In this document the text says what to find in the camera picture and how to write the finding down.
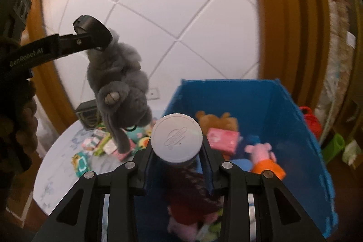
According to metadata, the pink tissue pack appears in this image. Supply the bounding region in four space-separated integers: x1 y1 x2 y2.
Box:
206 127 240 154

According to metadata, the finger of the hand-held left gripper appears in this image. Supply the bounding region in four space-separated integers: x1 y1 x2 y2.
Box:
58 15 113 57

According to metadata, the white lid bottle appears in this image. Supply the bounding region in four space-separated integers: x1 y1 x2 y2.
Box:
150 113 204 174

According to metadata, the blue plastic container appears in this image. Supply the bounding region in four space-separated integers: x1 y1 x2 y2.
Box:
133 78 339 242

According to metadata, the blue soft toy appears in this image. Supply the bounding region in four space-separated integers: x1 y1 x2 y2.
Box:
235 134 262 171

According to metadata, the dark gift box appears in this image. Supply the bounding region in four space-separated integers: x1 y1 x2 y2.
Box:
76 100 103 129

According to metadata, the dark red knitted plush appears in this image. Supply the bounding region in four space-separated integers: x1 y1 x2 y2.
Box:
166 165 224 225

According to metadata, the wooden frame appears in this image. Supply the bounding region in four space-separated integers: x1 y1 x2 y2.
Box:
21 0 77 129
248 0 334 81

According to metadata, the teal patterned toy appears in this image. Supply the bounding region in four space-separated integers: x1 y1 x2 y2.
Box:
126 126 154 151

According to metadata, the small pink pack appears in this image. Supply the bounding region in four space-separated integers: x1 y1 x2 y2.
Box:
82 138 100 152

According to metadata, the pink pig plush orange dress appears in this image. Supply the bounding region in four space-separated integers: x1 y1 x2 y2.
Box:
244 142 286 181

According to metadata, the green plastic scoop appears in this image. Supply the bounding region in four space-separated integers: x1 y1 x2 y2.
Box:
322 133 345 164

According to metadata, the pink plush toy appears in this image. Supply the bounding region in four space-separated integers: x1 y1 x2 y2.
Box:
167 214 199 241

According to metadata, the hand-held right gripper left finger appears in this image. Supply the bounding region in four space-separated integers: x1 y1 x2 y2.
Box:
31 143 155 242

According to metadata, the grey plush toy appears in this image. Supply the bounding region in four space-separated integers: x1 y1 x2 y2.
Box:
86 28 152 154

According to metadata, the printed plastic bag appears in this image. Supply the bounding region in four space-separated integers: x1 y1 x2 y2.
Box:
318 0 356 129

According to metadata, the yellow teal toy packet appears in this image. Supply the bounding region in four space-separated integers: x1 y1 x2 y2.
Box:
71 153 91 174

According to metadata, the brown plush toy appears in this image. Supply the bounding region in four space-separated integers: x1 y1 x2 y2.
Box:
196 111 239 132

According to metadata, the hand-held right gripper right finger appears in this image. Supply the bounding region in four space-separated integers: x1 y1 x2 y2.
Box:
200 140 326 242

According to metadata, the white crumpled paper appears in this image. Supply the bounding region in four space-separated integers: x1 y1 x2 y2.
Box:
342 140 361 166

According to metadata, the green white packet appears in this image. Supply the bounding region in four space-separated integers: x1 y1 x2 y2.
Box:
199 211 223 241

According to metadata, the red plastic basket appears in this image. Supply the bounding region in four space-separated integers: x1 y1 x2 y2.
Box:
299 106 324 140

